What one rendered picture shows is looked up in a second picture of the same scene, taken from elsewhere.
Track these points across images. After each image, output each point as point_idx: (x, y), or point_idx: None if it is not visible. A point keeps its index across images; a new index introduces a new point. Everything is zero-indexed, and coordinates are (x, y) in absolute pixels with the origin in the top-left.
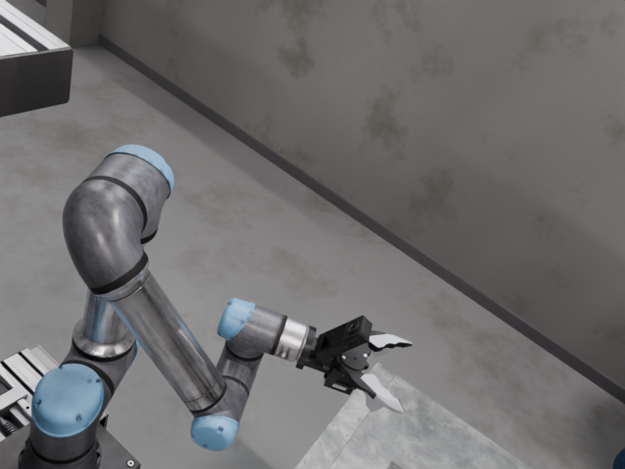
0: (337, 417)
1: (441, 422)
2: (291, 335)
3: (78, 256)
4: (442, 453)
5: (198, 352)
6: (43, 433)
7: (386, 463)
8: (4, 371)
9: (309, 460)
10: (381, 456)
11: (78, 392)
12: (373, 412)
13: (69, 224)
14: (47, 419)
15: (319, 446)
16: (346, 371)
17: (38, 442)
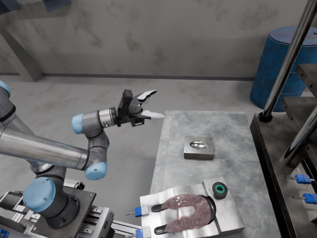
0: (162, 133)
1: (194, 115)
2: (104, 115)
3: None
4: (199, 123)
5: (62, 147)
6: (37, 212)
7: (184, 138)
8: None
9: (159, 152)
10: (181, 136)
11: (40, 189)
12: (172, 125)
13: None
14: (32, 207)
15: (161, 145)
16: (134, 115)
17: (41, 215)
